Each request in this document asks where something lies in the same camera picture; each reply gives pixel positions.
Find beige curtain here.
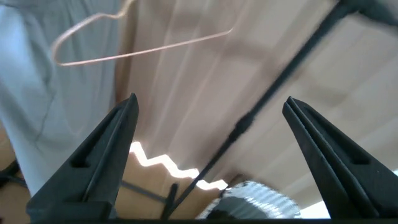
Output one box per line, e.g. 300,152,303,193
113,0,398,209

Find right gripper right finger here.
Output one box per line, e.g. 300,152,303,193
282,96,398,218

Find pink clothes hanger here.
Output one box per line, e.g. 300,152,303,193
51,0,234,67

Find black clothes rack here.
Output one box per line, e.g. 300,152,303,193
0,0,398,220

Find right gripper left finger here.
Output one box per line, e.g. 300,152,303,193
26,92,140,220

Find pale grey shorts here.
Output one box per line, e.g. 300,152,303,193
0,0,128,197

